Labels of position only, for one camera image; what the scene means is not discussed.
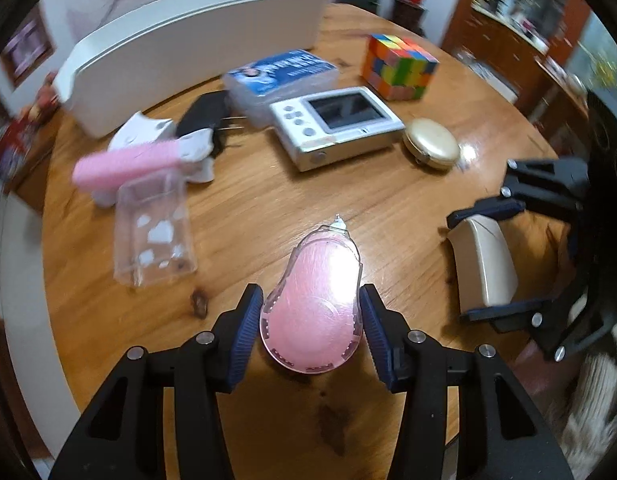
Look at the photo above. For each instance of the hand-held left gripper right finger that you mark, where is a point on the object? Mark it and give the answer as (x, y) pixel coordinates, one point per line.
(376, 332)

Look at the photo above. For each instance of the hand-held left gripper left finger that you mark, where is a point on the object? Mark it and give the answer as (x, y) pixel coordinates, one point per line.
(246, 332)

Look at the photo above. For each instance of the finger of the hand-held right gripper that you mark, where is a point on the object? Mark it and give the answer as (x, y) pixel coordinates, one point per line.
(488, 209)
(508, 310)

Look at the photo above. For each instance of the beige rounded box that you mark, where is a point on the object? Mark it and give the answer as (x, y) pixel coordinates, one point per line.
(486, 260)

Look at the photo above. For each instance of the pink correction tape dispenser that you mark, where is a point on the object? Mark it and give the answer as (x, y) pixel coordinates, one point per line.
(313, 300)

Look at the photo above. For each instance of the round gold compact case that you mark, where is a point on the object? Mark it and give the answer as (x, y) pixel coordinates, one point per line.
(432, 144)

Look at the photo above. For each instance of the clear plastic case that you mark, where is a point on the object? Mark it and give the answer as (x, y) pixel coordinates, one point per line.
(156, 230)

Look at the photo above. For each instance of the multicoloured puzzle cube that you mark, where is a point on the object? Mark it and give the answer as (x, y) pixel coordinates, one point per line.
(401, 67)

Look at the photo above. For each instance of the white handheld game console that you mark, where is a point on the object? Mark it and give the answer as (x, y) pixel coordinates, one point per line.
(338, 125)

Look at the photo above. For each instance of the black power adapter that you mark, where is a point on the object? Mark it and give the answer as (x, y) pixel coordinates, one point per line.
(201, 112)

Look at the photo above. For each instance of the white power adapter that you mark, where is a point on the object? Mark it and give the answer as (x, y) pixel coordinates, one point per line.
(141, 127)

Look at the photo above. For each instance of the blue-lidded clear plastic box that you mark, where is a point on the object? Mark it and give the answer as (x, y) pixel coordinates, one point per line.
(278, 75)

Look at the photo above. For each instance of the white plastic storage bin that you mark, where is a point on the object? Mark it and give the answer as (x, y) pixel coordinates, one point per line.
(188, 40)

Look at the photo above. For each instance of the person's right forearm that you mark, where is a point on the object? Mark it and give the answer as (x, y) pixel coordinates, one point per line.
(598, 390)

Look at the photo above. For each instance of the wooden kitchen cabinet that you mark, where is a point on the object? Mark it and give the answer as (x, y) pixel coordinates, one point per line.
(493, 20)

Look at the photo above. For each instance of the wooden television cabinet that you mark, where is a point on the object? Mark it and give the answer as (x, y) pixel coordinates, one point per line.
(33, 160)

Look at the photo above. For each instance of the red printed tissue box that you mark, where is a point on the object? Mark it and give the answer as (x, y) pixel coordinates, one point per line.
(8, 145)

